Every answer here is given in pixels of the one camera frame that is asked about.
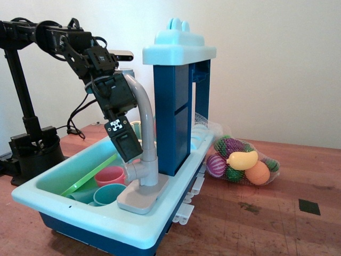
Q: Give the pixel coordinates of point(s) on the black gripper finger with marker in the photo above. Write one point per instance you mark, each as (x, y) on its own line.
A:
(122, 136)

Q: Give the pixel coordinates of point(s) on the grey toy faucet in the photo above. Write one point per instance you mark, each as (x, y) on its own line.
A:
(146, 184)

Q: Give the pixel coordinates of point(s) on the orange toy fruit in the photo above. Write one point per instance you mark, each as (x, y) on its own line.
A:
(258, 174)

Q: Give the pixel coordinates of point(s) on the yellow toy mango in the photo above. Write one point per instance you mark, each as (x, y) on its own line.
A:
(242, 160)

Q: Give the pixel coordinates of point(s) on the light green dish rack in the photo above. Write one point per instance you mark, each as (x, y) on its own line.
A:
(137, 128)

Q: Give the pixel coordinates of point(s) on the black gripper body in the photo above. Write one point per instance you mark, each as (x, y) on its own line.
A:
(112, 93)

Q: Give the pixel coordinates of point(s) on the mesh bag of toy food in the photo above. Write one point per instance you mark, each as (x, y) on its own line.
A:
(224, 144)

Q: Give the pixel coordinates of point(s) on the purple toy onion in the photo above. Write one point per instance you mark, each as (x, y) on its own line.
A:
(216, 165)

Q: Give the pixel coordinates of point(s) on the toy kitchen sink unit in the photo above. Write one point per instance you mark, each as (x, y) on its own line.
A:
(161, 150)

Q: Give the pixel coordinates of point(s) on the teal plastic cup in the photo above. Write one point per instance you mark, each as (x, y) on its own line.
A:
(108, 193)

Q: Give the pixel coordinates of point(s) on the green plastic cutting board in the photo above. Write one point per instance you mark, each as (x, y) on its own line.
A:
(88, 176)

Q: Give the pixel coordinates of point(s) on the silver depth camera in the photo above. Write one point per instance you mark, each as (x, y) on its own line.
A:
(122, 55)

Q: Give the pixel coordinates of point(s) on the black tape patch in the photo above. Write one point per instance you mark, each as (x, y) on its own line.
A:
(309, 207)

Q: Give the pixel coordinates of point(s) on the pink plastic cup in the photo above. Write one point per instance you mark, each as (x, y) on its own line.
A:
(110, 175)

